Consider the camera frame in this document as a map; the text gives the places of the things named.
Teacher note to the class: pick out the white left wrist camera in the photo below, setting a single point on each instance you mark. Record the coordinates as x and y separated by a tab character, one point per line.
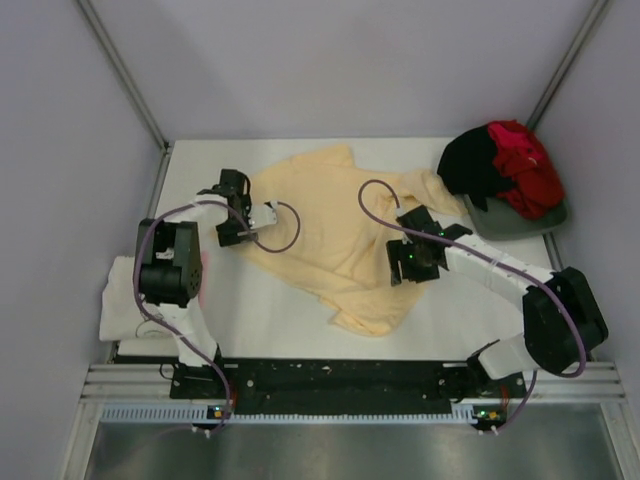
263	215

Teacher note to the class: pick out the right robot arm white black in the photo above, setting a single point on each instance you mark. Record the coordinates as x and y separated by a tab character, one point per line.
562	321

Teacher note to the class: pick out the red t shirt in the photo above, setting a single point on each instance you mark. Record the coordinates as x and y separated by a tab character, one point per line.
523	159

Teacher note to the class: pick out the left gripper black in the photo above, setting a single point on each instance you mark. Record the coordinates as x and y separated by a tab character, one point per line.
228	235

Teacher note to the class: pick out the grey plastic tray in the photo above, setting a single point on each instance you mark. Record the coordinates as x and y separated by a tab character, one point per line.
502	223

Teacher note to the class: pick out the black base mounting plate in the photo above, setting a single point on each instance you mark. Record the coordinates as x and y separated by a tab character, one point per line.
339	387

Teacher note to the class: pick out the grey slotted cable duct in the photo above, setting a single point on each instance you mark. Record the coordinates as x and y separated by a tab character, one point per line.
209	415

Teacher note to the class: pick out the black t shirt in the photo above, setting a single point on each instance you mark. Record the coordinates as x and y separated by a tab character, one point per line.
466	167

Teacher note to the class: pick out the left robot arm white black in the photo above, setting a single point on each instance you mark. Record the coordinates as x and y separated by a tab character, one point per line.
169	270

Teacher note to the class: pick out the white printed folded shirt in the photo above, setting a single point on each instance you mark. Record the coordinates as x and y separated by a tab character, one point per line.
120	317

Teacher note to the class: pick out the cream yellow t shirt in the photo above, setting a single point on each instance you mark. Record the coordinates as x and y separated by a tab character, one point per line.
327	240

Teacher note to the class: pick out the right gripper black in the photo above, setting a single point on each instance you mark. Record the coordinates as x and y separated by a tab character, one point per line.
395	249

